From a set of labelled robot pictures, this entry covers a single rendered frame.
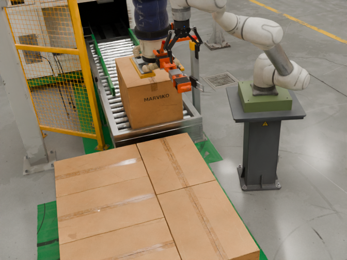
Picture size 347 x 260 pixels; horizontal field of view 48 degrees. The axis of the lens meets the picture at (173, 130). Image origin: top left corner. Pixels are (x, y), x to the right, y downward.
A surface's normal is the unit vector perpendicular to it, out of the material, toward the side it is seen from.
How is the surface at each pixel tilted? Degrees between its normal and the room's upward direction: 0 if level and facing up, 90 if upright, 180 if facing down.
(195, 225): 0
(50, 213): 0
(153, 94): 90
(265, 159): 90
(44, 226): 0
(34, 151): 90
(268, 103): 90
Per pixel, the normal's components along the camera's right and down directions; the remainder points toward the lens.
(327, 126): -0.07, -0.84
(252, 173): 0.00, 0.54
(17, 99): 0.30, 0.50
